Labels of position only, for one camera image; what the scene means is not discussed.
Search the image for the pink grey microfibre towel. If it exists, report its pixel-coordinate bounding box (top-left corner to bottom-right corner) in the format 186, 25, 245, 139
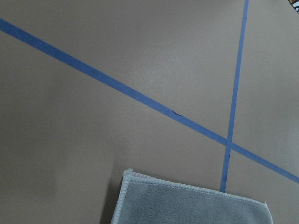
111, 168, 273, 224

